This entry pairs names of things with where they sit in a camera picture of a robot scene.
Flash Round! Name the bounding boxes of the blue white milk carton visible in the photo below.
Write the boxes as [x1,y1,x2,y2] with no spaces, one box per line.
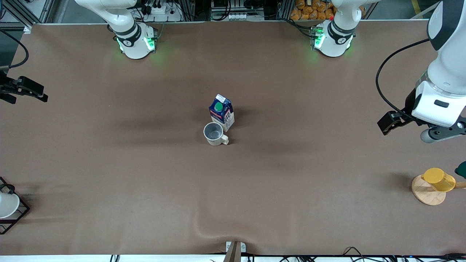
[209,94,235,132]

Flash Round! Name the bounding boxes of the grey ceramic mug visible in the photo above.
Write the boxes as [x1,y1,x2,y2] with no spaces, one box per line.
[203,122,229,146]

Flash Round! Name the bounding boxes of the yellow plastic cup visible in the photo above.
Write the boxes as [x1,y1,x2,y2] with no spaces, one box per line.
[421,168,456,192]

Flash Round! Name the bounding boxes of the round wooden cup stand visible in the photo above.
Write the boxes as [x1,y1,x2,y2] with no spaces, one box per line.
[411,174,466,206]

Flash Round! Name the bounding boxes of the white cup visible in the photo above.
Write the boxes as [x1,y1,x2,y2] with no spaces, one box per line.
[0,192,20,219]

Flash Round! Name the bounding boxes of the orange snack pile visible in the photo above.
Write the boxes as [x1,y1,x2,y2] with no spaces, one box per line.
[290,0,365,21]

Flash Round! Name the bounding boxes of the brown table cover cloth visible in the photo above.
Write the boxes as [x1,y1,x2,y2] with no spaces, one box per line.
[0,19,466,257]

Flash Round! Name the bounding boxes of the white power strip with plugs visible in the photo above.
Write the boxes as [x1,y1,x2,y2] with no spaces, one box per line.
[140,0,182,22]

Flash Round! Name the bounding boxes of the small white power strip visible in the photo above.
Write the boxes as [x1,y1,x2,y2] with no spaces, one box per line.
[228,12,257,21]

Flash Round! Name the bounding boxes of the black wire rack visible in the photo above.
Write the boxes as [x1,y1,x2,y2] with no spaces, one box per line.
[0,177,30,235]

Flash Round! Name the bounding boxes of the black cable bundle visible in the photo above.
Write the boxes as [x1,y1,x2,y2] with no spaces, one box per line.
[277,246,466,262]

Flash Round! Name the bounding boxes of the black arm base cable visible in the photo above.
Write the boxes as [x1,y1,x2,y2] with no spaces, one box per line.
[280,17,314,39]

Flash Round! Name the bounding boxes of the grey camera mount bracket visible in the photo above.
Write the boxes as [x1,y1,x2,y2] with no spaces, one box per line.
[223,241,246,262]

